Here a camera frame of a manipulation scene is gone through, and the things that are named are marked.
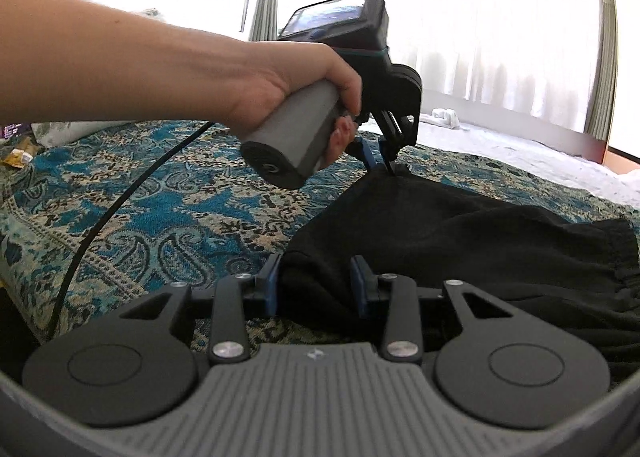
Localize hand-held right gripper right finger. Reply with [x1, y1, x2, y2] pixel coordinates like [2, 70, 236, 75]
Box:
[350, 255, 523, 365]

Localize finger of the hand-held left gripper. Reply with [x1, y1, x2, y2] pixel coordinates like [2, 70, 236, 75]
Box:
[375, 110, 418, 177]
[350, 136, 377, 173]

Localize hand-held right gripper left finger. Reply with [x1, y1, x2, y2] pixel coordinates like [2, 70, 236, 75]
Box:
[114, 253, 285, 365]

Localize black pants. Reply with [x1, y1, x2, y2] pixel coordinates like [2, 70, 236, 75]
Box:
[280, 170, 640, 384]

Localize person's left forearm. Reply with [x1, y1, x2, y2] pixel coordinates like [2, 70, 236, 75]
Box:
[0, 0, 268, 129]

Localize person's left hand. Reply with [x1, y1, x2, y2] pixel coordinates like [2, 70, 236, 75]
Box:
[227, 40, 364, 173]

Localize small white towel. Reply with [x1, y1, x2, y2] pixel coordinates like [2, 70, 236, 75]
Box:
[432, 108, 462, 131]

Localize blue paisley blanket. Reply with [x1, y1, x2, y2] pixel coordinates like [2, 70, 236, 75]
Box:
[0, 120, 640, 355]

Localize white bed sheet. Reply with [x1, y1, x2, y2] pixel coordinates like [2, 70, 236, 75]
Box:
[360, 112, 640, 210]

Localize white sheer curtain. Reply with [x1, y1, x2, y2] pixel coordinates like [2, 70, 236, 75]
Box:
[282, 0, 601, 134]

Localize white floral duvet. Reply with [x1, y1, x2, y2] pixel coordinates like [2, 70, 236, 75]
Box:
[34, 121, 103, 147]

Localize yellow snack packet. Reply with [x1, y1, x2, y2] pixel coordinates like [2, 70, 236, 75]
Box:
[0, 147, 36, 169]

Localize black cable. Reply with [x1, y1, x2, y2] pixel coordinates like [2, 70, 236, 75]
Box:
[47, 121, 213, 341]

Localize wooden bed frame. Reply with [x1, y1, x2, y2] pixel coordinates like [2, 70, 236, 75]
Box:
[600, 141, 640, 174]

